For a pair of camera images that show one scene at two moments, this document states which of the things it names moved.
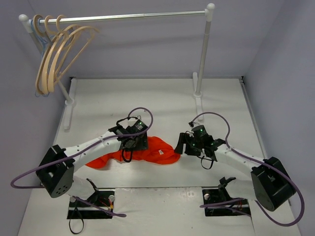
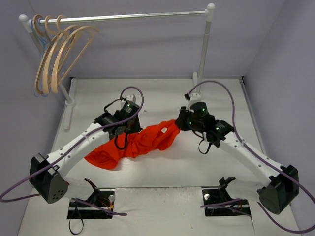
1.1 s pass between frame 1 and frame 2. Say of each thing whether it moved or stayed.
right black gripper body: moved
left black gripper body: moved
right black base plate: stayed
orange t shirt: moved
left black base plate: stayed
